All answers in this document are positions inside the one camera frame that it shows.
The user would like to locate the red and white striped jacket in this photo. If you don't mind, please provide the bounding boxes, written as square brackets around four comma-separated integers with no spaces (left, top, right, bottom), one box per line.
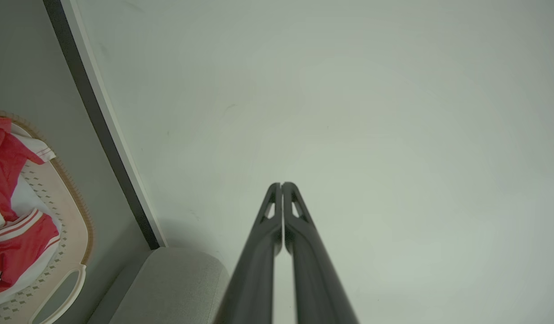
[0,116,61,295]

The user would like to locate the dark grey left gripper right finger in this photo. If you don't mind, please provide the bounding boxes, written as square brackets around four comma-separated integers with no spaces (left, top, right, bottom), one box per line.
[283,182,360,324]

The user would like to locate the grey fabric sofa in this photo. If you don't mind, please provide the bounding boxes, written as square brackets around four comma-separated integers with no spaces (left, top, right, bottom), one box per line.
[86,247,230,324]

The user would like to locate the cream laundry basket brown rim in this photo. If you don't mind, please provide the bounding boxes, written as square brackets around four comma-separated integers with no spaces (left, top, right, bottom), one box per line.
[0,109,95,324]

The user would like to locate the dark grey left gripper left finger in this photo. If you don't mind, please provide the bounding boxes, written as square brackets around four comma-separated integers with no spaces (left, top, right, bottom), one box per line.
[214,182,283,324]

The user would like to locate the white and black skirting board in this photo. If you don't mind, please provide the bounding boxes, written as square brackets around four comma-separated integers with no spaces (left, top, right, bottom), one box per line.
[43,0,167,250]

